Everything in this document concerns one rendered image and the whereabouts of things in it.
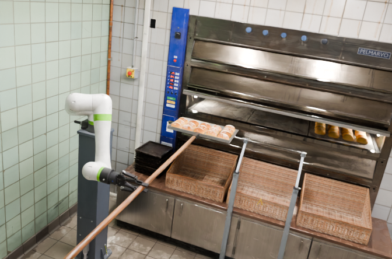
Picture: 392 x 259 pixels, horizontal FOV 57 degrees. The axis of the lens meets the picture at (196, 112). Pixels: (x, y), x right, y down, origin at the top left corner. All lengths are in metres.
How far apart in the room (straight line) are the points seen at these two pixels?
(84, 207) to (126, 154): 1.11
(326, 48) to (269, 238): 1.67
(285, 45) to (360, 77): 0.67
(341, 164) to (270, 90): 0.91
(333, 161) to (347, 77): 0.77
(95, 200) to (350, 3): 2.56
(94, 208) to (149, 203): 0.61
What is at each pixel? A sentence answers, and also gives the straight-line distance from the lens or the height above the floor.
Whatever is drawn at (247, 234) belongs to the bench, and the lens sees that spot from 3.31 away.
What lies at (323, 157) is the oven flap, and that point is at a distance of 3.49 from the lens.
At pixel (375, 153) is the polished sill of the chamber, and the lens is 3.49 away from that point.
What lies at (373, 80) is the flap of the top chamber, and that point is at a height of 1.79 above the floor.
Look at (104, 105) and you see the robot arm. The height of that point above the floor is 1.55.
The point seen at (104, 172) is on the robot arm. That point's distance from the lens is 2.22.
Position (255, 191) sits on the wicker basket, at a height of 0.59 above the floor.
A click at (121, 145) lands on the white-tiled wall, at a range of 4.07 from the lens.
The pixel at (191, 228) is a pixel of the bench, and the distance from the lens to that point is 3.45.
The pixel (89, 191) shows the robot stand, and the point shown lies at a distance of 3.05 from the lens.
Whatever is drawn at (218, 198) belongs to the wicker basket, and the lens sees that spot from 3.27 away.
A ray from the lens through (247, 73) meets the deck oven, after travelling 3.35.
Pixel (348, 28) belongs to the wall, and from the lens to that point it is 3.25.
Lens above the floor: 2.28
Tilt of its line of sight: 18 degrees down
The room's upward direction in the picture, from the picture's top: 7 degrees clockwise
